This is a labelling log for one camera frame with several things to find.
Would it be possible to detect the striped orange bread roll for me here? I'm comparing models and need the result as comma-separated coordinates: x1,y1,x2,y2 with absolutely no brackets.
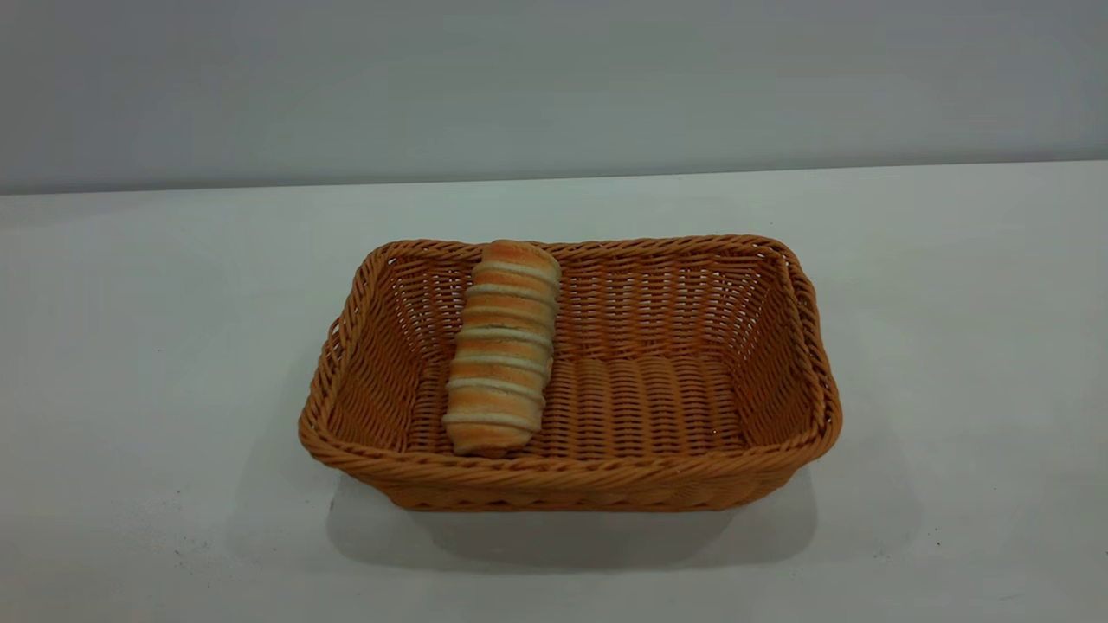
441,240,563,459

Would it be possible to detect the orange woven wicker basket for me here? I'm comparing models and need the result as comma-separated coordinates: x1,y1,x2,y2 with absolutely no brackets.
298,234,843,513

